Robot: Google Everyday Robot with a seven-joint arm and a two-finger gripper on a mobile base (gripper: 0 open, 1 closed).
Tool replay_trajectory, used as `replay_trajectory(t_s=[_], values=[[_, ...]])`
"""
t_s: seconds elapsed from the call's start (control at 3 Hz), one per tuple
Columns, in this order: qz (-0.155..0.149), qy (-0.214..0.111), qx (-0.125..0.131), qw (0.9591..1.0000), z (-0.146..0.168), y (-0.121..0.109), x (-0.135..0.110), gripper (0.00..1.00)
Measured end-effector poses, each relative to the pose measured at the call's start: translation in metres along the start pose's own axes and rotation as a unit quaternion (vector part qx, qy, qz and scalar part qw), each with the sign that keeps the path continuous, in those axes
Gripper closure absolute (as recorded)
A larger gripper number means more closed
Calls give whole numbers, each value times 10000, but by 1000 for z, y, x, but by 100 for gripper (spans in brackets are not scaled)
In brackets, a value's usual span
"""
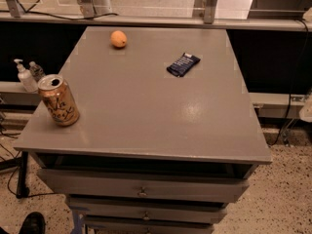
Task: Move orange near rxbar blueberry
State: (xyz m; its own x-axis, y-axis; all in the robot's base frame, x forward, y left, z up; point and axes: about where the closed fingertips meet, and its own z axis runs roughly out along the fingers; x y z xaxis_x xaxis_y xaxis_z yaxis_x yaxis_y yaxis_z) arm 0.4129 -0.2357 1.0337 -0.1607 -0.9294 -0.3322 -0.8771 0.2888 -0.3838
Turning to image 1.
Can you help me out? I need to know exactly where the orange fruit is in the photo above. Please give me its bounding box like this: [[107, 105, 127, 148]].
[[110, 30, 127, 48]]

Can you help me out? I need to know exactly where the dark blue rxbar wrapper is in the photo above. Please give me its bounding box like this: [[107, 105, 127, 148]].
[[167, 53, 200, 77]]

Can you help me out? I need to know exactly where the grey drawer cabinet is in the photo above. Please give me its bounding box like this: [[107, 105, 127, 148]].
[[13, 25, 273, 234]]

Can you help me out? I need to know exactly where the top grey drawer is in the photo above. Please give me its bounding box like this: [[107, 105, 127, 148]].
[[37, 169, 249, 203]]

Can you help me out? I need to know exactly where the grey drawer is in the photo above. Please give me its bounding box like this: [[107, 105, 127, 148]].
[[84, 216, 214, 234], [37, 169, 249, 203], [66, 197, 227, 223]]

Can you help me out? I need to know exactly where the orange lacroix soda can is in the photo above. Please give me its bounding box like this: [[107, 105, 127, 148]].
[[38, 74, 80, 127]]

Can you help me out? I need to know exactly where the middle grey drawer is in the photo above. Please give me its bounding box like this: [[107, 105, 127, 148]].
[[66, 197, 227, 223]]

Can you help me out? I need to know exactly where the small clear water bottle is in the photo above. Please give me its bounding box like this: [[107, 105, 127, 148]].
[[29, 61, 45, 82]]

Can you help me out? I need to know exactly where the white pump sanitizer bottle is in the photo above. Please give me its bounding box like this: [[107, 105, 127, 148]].
[[14, 58, 38, 93]]

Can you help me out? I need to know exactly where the bottom grey drawer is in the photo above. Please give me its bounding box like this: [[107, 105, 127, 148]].
[[84, 216, 214, 234]]

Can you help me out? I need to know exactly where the black metal stand leg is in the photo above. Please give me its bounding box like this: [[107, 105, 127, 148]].
[[17, 152, 29, 199]]

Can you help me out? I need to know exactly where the black shoe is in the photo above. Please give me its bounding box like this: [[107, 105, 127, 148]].
[[19, 212, 45, 234]]

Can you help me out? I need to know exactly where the metal bracket right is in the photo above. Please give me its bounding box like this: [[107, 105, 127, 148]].
[[192, 0, 217, 24]]

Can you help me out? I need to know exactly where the metal bracket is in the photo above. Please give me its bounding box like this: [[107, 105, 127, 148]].
[[192, 0, 217, 24], [81, 0, 95, 18]]

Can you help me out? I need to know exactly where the black hanging cable right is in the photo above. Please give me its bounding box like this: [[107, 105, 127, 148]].
[[268, 19, 310, 147]]

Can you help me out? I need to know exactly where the black floor cable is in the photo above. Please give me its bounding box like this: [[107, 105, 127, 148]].
[[0, 124, 57, 199]]

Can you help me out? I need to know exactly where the metal bracket left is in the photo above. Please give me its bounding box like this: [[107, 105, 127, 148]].
[[81, 0, 95, 18]]

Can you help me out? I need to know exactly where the black cable on ledge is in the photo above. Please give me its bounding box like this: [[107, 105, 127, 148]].
[[0, 0, 120, 20]]

